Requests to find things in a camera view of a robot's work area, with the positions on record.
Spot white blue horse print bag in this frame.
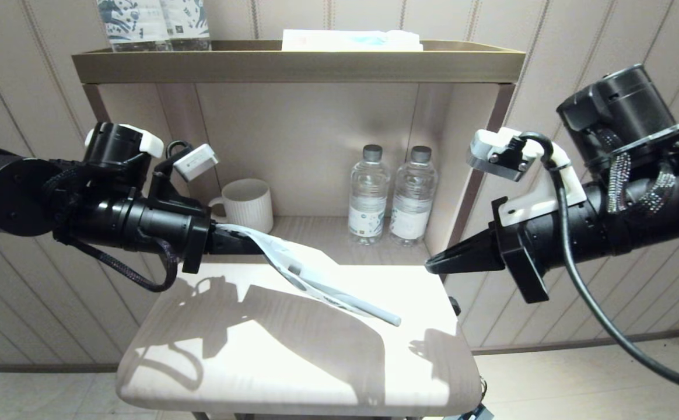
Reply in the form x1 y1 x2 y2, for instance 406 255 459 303
214 223 388 321

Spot grey white toothbrush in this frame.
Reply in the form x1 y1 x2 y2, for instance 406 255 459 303
289 265 403 328

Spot white ribbed mug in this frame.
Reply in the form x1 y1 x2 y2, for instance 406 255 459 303
208 178 274 235

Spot clear water bottle black cap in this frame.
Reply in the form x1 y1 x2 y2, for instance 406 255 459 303
390 146 436 247
348 145 389 246

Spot beige wooden shelf cabinet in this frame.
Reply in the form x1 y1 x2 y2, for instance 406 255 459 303
73 41 526 420

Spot flat white blue packet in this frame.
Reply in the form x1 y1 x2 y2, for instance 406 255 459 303
281 31 423 54

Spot patterned bags on top shelf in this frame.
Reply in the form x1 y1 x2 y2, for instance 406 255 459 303
97 0 172 54

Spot braided left arm cable sleeve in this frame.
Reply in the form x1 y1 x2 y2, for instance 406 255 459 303
42 165 179 293

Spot braided arm cable sleeve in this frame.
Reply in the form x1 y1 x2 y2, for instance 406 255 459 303
592 127 679 215
42 165 179 293

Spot black right camera cable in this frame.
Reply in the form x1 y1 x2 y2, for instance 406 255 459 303
517 131 679 398

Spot black camera cable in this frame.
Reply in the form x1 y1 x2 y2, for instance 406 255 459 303
166 140 195 162
517 131 679 398

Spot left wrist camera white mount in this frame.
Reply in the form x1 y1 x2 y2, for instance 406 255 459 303
152 143 221 202

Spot black left camera cable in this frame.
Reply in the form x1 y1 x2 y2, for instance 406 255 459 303
166 140 195 162

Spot braided right arm cable sleeve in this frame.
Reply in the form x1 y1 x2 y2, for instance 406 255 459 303
592 127 679 215

